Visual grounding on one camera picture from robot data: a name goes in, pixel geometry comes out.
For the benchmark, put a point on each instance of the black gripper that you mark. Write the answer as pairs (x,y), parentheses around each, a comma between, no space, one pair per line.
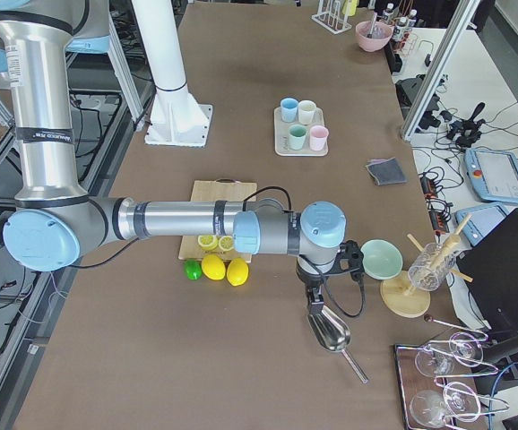
(310,280)

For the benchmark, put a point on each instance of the pink cup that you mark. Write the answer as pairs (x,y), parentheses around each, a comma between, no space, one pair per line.
(318,136)

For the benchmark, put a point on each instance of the mint green cup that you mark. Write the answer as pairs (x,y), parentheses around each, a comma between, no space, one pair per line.
(296,137)

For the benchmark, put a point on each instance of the cream white cup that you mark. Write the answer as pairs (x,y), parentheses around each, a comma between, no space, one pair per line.
(306,111)

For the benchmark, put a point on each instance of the light blue cup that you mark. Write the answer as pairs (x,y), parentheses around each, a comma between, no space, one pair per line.
(289,110)

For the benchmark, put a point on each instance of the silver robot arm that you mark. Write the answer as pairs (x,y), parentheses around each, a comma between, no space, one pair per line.
(56,221)

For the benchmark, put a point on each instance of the cream plastic tray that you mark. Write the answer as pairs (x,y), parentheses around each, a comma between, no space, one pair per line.
(281,136)

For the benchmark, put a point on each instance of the steel scoop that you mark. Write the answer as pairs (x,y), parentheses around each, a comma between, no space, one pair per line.
(333,334)

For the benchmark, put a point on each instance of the mint green bowl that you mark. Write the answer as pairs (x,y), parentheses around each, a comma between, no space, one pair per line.
(381,259)

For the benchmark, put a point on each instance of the yellow lemon right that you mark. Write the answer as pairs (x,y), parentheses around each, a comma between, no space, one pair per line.
(237,272)

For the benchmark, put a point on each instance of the yellow lemon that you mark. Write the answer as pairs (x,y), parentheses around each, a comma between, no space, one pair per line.
(213,267)
(237,272)

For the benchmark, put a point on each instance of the wooden mug tree stand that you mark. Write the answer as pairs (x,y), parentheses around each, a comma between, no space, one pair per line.
(405,300)

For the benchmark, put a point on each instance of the yellow lemon left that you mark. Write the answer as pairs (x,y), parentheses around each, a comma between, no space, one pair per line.
(213,267)

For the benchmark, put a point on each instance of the lemon half slice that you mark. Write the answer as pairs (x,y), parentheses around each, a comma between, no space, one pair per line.
(208,242)

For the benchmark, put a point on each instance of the clear glass mug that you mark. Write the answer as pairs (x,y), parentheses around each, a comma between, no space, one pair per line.
(428,271)

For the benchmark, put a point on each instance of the green lime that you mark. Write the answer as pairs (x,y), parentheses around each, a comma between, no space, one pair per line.
(192,269)

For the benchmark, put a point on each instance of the wooden cutting board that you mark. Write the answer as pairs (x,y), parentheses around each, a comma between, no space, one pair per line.
(209,191)

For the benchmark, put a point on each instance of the grey folded cloth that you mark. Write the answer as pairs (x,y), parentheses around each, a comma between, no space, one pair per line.
(386,172)

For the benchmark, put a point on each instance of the wine glass upper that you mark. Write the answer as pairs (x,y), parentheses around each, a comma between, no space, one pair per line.
(439,357)

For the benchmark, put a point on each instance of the wine glass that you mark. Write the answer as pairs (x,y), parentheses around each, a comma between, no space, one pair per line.
(439,357)
(456,403)

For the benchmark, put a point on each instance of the wine glass lower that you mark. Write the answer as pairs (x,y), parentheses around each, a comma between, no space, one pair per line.
(456,403)

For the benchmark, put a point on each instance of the black laptop monitor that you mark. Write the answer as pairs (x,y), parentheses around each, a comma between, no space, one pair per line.
(493,265)

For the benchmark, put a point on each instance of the blue teach pendant tablet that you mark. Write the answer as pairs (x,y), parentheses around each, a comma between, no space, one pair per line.
(493,175)

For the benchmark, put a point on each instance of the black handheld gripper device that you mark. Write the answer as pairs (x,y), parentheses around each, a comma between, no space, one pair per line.
(465,132)

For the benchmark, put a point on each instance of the pink bowl with ice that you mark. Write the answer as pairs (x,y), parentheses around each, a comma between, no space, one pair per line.
(381,35)

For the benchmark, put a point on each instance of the steel muddler in bowl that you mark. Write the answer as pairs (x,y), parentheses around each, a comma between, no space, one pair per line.
(371,26)

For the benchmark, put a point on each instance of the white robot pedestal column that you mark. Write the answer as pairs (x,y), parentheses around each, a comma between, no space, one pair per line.
(177,119)

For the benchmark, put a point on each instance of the white wire cup rack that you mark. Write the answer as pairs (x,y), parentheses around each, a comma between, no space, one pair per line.
(333,15)

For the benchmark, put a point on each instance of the aluminium frame post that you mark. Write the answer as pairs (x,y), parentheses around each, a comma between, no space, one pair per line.
(458,24)

